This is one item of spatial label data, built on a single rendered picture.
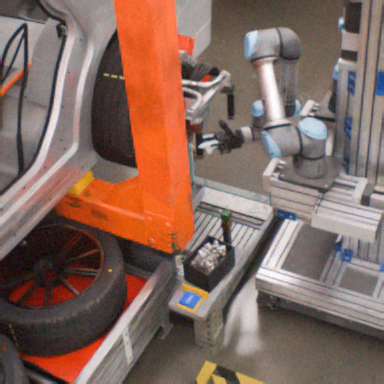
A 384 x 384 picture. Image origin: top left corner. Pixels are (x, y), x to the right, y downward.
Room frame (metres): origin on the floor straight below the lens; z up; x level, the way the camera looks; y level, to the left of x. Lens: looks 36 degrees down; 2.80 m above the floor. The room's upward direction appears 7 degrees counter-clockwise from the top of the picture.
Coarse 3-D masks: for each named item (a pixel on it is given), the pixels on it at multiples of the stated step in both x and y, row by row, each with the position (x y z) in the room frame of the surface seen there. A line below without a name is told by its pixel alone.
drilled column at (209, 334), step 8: (216, 304) 2.10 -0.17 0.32; (216, 312) 2.10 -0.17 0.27; (208, 320) 2.09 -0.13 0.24; (216, 320) 2.09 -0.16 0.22; (200, 328) 2.10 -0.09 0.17; (208, 328) 2.08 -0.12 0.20; (216, 328) 2.09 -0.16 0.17; (200, 336) 2.10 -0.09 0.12; (208, 336) 2.08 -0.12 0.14; (216, 336) 2.09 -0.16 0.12; (200, 344) 2.10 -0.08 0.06; (208, 344) 2.08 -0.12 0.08; (216, 344) 2.08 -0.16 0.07; (208, 352) 2.08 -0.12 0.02; (216, 352) 2.08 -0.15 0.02
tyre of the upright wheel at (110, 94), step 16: (112, 48) 2.98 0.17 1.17; (112, 64) 2.88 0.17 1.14; (96, 80) 2.85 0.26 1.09; (112, 80) 2.81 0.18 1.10; (96, 96) 2.80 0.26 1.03; (112, 96) 2.76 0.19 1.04; (96, 112) 2.76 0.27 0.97; (112, 112) 2.72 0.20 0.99; (128, 112) 2.69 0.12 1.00; (96, 128) 2.74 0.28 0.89; (112, 128) 2.70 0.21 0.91; (128, 128) 2.67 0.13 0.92; (96, 144) 2.76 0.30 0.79; (112, 144) 2.70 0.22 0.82; (128, 144) 2.66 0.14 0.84; (112, 160) 2.78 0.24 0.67; (128, 160) 2.68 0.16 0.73
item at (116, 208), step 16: (96, 192) 2.53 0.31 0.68; (112, 192) 2.48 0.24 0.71; (128, 192) 2.37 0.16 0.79; (64, 208) 2.56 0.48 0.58; (80, 208) 2.50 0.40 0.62; (96, 208) 2.45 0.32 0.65; (112, 208) 2.41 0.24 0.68; (128, 208) 2.38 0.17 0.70; (96, 224) 2.46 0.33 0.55; (112, 224) 2.41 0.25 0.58; (128, 224) 2.36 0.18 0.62; (144, 224) 2.31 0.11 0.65; (144, 240) 2.32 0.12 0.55
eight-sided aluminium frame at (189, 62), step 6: (180, 54) 2.94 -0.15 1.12; (186, 54) 2.98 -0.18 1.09; (180, 60) 2.94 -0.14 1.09; (186, 60) 2.98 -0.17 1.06; (192, 60) 3.03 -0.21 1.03; (186, 66) 3.07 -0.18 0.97; (192, 66) 3.03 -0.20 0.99; (192, 72) 3.11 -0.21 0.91; (198, 90) 3.07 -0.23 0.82; (192, 96) 3.09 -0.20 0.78; (186, 132) 2.99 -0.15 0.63; (192, 132) 2.99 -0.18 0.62; (192, 138) 2.97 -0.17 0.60
